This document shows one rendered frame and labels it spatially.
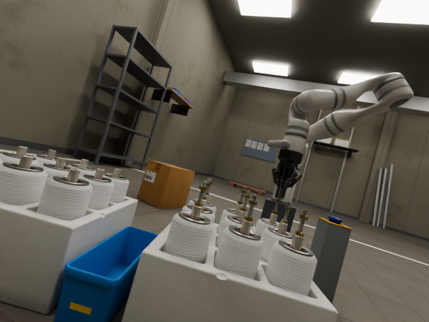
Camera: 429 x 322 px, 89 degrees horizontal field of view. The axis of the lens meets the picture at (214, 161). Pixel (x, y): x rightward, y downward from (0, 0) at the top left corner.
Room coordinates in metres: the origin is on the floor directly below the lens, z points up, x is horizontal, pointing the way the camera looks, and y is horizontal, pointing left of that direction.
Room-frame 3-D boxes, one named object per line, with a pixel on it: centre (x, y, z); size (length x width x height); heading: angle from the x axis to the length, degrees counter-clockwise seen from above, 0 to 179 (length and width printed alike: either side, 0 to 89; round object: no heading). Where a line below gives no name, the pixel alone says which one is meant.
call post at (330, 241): (0.68, -0.41, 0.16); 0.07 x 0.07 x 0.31; 87
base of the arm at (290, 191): (1.08, -0.37, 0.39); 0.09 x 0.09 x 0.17; 72
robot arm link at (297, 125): (0.74, -0.24, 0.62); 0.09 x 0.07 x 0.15; 4
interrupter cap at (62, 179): (0.53, 0.31, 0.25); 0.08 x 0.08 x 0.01
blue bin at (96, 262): (0.57, 0.16, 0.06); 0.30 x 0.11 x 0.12; 178
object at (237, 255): (0.50, -0.11, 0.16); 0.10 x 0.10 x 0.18
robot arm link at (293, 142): (0.73, -0.22, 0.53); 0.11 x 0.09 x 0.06; 110
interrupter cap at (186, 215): (0.51, 0.01, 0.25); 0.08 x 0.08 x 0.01
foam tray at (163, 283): (0.62, -0.12, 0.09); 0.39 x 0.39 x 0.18; 87
